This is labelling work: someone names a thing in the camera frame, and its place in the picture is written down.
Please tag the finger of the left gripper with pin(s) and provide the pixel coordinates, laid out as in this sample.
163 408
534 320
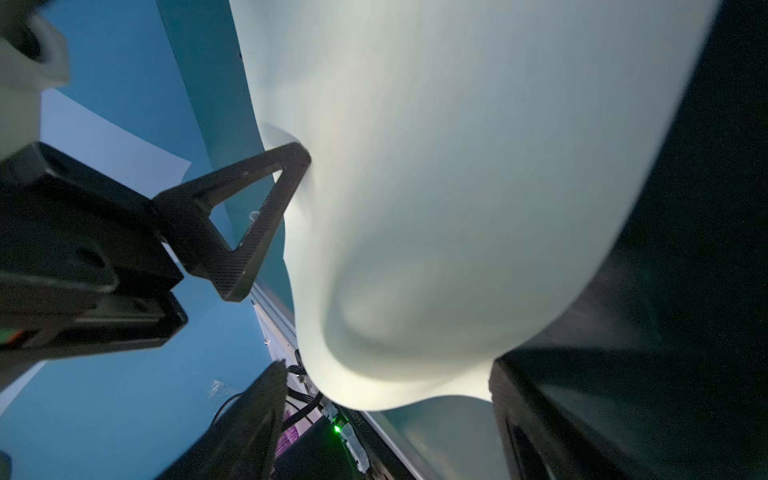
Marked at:
221 225

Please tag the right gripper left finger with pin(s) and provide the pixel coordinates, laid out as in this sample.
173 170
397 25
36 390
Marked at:
241 444

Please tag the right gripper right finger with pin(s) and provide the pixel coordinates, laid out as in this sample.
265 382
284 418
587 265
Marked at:
601 414

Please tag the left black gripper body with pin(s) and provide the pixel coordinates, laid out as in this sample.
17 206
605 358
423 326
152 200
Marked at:
83 268

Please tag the light green paper sheet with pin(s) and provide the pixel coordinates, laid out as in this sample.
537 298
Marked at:
472 164

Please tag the left green controller board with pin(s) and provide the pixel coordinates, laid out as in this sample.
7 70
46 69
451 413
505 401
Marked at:
343 427

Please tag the dark green table mat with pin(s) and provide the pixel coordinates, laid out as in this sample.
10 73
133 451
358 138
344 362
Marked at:
688 269

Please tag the aluminium front rail bed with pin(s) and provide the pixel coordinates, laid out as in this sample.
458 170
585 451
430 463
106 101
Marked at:
276 319

